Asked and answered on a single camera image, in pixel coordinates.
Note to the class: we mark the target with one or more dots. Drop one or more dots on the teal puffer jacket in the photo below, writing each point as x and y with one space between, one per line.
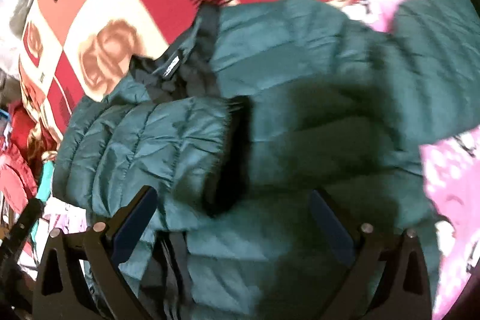
285 87

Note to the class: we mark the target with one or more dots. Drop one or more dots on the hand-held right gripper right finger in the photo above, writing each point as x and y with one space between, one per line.
332 226

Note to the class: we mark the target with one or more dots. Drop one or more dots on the turquoise cloth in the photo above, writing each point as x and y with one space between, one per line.
45 177

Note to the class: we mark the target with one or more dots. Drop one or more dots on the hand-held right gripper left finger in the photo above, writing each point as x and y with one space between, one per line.
133 226

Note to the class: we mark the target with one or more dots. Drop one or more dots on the pink penguin print blanket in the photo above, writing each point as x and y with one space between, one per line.
450 185

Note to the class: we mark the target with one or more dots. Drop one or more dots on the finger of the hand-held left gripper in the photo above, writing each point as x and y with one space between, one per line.
23 226

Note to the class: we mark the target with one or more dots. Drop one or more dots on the red garment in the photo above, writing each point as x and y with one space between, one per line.
17 166

